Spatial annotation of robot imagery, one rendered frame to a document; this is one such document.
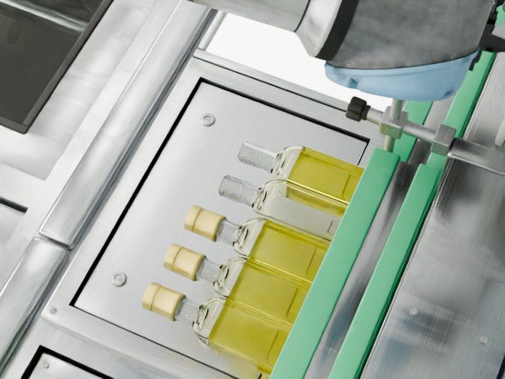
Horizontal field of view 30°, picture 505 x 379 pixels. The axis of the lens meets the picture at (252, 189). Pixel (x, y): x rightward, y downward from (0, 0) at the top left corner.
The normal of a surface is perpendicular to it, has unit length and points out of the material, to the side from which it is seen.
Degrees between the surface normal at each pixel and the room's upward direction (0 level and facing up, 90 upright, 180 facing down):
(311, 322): 90
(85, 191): 90
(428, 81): 127
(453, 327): 90
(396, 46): 99
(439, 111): 90
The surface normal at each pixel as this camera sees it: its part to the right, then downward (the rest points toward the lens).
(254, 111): -0.04, -0.47
